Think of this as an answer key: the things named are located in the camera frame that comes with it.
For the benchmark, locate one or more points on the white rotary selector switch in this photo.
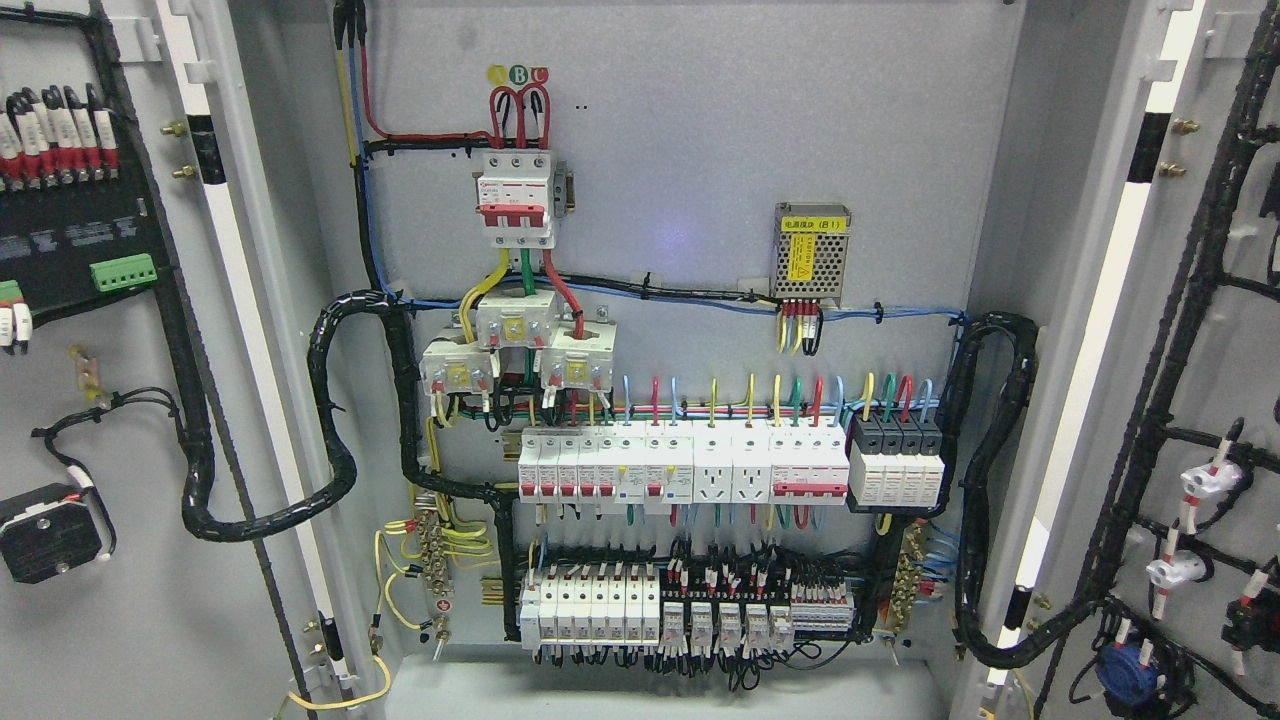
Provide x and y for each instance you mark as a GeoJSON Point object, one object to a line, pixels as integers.
{"type": "Point", "coordinates": [53, 529]}

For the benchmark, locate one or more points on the black digital power meter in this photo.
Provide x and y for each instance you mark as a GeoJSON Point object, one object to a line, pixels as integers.
{"type": "Point", "coordinates": [78, 221]}

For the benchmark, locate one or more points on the black surge protector block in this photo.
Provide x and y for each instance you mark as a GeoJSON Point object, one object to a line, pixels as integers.
{"type": "Point", "coordinates": [895, 465]}

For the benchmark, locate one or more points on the grey cabinet body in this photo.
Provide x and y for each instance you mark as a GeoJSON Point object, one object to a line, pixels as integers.
{"type": "Point", "coordinates": [686, 122]}

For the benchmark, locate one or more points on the lower relay terminal row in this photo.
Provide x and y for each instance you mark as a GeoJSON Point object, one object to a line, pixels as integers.
{"type": "Point", "coordinates": [687, 613]}

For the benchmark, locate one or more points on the white current transformers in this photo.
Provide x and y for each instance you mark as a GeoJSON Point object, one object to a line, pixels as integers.
{"type": "Point", "coordinates": [510, 329]}

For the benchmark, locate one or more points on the red main circuit breaker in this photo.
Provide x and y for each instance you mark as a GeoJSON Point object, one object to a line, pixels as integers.
{"type": "Point", "coordinates": [521, 195]}

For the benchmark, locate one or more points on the white socket breaker row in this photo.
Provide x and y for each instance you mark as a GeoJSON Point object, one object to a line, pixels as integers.
{"type": "Point", "coordinates": [645, 464]}

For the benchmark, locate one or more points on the perforated metal power supply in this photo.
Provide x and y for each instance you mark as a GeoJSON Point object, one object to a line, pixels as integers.
{"type": "Point", "coordinates": [811, 245]}

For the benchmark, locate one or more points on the grey cabinet door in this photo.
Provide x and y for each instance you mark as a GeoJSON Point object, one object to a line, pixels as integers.
{"type": "Point", "coordinates": [151, 399]}
{"type": "Point", "coordinates": [1117, 473]}

